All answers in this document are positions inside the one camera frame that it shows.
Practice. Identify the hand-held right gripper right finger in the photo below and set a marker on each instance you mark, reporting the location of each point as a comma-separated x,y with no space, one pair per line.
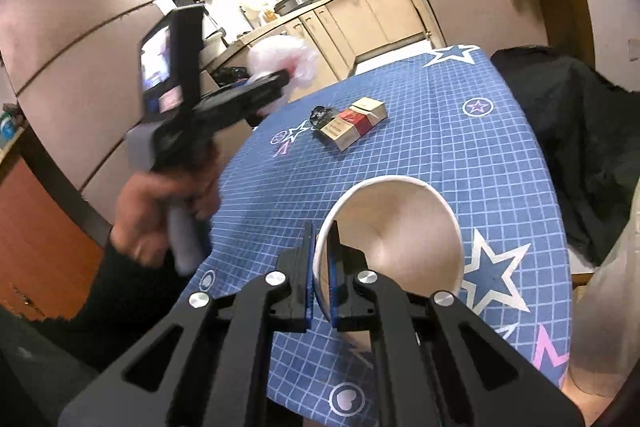
336,287

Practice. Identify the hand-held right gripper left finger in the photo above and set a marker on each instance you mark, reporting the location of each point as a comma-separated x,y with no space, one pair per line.
311,279

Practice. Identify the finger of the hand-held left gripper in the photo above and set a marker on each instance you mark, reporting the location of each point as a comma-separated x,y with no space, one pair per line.
260,89

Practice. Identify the clear plastic bag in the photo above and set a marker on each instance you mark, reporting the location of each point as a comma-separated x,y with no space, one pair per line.
295,57

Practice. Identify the orange print paper cup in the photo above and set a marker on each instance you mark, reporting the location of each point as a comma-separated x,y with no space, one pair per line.
400,227

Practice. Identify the person's left forearm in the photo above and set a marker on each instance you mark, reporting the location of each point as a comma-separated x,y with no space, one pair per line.
100,292

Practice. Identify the black trash bag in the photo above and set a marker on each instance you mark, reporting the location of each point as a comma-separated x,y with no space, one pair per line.
230,74

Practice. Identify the person's left hand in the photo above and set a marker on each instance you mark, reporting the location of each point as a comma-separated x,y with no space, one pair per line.
142,217

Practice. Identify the small black object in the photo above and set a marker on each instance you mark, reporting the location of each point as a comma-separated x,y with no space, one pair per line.
322,116

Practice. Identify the yellow bottle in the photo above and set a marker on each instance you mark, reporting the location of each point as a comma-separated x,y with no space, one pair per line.
270,15

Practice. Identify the white round board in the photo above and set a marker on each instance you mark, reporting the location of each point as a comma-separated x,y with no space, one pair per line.
251,11

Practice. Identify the round electric griddle pan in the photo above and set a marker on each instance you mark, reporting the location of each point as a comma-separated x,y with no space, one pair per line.
291,3

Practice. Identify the red white cigarette pack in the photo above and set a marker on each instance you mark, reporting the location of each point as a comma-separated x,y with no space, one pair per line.
345,129

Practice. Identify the beige refrigerator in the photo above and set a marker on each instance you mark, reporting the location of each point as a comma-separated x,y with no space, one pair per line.
75,57

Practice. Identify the tan cigarette pack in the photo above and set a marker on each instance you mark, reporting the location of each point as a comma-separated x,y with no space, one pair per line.
372,109

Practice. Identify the beige kitchen base cabinets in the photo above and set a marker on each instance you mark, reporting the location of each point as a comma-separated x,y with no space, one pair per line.
350,17

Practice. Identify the blue checkered star tablecloth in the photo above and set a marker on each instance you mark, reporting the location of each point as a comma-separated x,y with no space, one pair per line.
450,157

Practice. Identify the teal plastic container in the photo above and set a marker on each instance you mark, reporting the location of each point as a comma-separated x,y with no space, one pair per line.
7,124

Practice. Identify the orange wooden cabinet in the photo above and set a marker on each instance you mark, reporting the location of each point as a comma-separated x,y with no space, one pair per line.
40,232

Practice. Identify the black jacket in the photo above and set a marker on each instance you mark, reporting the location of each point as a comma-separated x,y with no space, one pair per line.
575,132

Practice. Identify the white wall socket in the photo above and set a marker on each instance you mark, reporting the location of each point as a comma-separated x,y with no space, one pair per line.
635,52

